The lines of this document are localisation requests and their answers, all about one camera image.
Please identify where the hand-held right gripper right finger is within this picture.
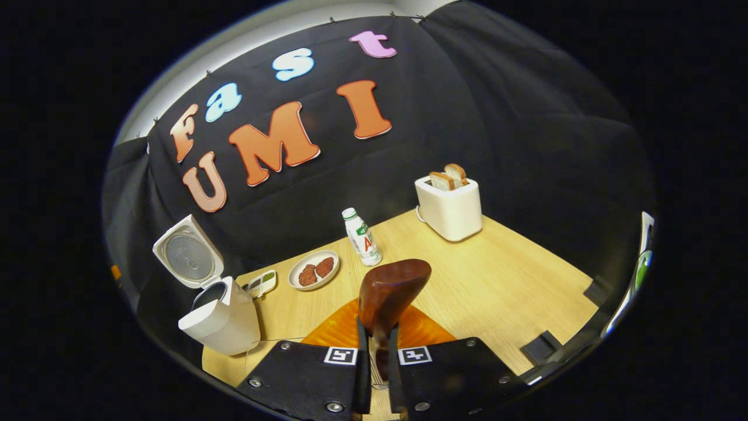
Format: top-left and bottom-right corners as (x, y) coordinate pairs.
(389, 304), (527, 421)

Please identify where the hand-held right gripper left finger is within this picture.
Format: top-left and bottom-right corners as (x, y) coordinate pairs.
(237, 298), (372, 421)

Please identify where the white rice cooker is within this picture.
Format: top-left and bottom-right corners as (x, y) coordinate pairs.
(153, 214), (262, 356)

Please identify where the brown wooden spoon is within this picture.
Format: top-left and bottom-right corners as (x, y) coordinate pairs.
(358, 259), (432, 381)

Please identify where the white oval plate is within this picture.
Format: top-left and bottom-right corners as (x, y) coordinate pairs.
(288, 250), (340, 291)

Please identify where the white divided condiment dish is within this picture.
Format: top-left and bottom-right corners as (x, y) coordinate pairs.
(245, 270), (278, 299)

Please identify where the white milk bottle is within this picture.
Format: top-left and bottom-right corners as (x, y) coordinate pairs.
(342, 208), (383, 267)

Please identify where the white toaster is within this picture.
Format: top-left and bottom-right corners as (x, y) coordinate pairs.
(415, 175), (483, 242)

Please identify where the black backdrop cloth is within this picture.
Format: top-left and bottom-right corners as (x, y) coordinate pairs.
(102, 0), (655, 375)

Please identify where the black table bracket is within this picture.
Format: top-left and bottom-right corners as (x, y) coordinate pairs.
(583, 276), (611, 306)
(521, 330), (565, 366)

